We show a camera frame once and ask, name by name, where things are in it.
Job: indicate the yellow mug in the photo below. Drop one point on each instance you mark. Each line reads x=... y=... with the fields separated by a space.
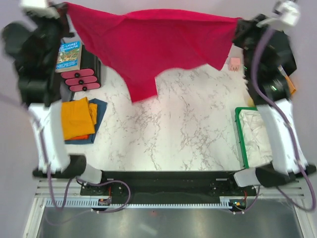
x=251 y=103

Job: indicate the blue treehouse book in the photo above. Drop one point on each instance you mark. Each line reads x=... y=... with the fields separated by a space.
x=69 y=57

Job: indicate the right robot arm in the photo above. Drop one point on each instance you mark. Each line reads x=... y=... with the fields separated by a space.
x=272 y=98

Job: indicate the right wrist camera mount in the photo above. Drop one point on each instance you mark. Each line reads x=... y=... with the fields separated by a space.
x=287 y=14

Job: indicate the orange folded t-shirt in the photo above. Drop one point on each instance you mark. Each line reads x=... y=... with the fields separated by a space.
x=82 y=137

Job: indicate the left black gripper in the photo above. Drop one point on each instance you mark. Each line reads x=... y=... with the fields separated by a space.
x=62 y=22

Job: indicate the blue folded t-shirt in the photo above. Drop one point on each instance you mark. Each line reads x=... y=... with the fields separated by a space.
x=102 y=106

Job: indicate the white crumpled t-shirt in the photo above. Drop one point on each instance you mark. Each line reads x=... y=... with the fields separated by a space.
x=255 y=138

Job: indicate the white slotted cable duct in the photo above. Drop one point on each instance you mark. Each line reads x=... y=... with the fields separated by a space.
x=223 y=203

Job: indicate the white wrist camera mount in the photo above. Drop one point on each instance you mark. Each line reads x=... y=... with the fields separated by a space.
x=40 y=8

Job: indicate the orange folder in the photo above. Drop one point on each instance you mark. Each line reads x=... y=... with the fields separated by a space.
x=291 y=86

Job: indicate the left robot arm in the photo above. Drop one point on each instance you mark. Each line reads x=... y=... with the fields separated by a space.
x=35 y=55

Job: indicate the black white folder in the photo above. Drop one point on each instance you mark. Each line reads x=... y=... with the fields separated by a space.
x=285 y=53

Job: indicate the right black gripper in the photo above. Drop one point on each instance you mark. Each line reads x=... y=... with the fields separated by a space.
x=247 y=27

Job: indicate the yellow folded t-shirt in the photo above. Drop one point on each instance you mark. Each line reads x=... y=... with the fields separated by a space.
x=78 y=118

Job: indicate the pink cube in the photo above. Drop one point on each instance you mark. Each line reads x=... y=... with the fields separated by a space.
x=234 y=64

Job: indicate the black pink drawer organizer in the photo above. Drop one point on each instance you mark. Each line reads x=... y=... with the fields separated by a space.
x=87 y=77

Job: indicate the red t-shirt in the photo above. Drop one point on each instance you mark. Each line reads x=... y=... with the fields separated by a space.
x=142 y=44

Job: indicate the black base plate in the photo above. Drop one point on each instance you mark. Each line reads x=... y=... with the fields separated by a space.
x=214 y=183

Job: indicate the green plastic bin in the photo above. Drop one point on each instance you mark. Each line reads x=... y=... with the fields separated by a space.
x=240 y=136

